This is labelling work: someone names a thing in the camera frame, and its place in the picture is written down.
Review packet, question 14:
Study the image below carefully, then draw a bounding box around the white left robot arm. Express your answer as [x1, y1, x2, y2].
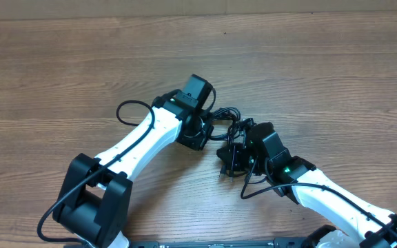
[46, 90, 212, 247]

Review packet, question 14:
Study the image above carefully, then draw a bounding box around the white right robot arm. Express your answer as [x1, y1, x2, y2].
[216, 141, 397, 247]

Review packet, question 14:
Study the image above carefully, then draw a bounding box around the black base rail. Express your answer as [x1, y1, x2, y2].
[108, 237, 305, 248]

